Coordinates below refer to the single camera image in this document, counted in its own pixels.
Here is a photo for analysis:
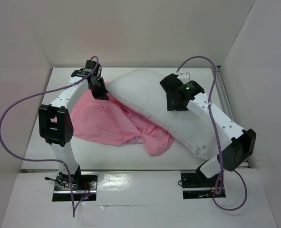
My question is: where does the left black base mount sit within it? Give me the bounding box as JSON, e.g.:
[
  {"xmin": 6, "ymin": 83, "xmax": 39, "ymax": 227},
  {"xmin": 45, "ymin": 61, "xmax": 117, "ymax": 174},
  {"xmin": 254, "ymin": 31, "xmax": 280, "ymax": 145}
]
[{"xmin": 45, "ymin": 174, "xmax": 98, "ymax": 202}]

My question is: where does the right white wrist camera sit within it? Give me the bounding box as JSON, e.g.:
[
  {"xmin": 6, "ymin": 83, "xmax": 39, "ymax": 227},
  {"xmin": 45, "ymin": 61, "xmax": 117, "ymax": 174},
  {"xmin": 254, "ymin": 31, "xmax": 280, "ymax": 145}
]
[{"xmin": 177, "ymin": 72, "xmax": 190, "ymax": 84}]

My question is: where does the aluminium frame rail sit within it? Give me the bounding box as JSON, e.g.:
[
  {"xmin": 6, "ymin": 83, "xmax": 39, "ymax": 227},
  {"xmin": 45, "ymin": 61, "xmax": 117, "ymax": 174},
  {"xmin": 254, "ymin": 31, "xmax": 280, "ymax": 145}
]
[{"xmin": 215, "ymin": 66, "xmax": 235, "ymax": 121}]

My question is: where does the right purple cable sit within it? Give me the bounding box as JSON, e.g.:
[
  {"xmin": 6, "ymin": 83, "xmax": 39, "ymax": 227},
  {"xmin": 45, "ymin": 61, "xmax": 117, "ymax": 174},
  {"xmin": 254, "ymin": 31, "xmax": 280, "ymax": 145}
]
[{"xmin": 177, "ymin": 56, "xmax": 247, "ymax": 211}]

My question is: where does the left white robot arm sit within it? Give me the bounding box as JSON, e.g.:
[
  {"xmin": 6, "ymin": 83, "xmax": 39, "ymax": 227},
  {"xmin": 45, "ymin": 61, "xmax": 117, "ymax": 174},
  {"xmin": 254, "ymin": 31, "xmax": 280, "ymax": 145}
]
[{"xmin": 39, "ymin": 57, "xmax": 109, "ymax": 190}]

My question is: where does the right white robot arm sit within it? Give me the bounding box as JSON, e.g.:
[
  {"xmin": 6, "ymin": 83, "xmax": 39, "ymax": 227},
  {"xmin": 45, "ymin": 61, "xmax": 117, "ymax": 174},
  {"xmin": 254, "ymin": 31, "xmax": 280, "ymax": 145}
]
[{"xmin": 160, "ymin": 74, "xmax": 256, "ymax": 186}]

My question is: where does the white pillow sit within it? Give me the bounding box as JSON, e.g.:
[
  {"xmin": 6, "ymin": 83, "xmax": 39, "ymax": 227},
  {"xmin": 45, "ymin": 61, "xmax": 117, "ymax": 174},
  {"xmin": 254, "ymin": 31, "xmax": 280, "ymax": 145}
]
[{"xmin": 107, "ymin": 68, "xmax": 218, "ymax": 160}]

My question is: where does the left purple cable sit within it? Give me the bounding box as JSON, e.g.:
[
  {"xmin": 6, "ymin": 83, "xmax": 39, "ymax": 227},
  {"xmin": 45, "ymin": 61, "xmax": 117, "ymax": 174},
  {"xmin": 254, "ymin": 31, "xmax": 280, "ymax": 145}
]
[{"xmin": 0, "ymin": 56, "xmax": 102, "ymax": 217}]

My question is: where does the purple cable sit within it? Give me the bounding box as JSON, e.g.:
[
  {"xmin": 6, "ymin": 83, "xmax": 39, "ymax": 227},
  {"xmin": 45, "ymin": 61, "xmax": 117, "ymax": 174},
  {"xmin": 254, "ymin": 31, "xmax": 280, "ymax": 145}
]
[
  {"xmin": 0, "ymin": 56, "xmax": 102, "ymax": 217},
  {"xmin": 177, "ymin": 56, "xmax": 247, "ymax": 211}
]

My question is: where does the pink pillowcase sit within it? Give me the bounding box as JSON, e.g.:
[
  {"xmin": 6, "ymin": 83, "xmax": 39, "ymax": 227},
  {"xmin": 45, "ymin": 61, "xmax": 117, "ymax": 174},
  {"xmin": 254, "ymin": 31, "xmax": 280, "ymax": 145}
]
[{"xmin": 70, "ymin": 91, "xmax": 174, "ymax": 156}]

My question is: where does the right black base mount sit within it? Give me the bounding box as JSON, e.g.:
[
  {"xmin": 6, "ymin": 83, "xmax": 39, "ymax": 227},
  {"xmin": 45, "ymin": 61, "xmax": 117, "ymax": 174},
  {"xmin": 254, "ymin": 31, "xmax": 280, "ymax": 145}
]
[{"xmin": 178, "ymin": 172, "xmax": 218, "ymax": 200}]

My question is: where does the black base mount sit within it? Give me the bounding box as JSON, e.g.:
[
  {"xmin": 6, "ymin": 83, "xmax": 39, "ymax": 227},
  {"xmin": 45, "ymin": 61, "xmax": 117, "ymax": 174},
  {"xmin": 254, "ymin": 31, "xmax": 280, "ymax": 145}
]
[
  {"xmin": 178, "ymin": 172, "xmax": 218, "ymax": 200},
  {"xmin": 45, "ymin": 174, "xmax": 98, "ymax": 202}
]

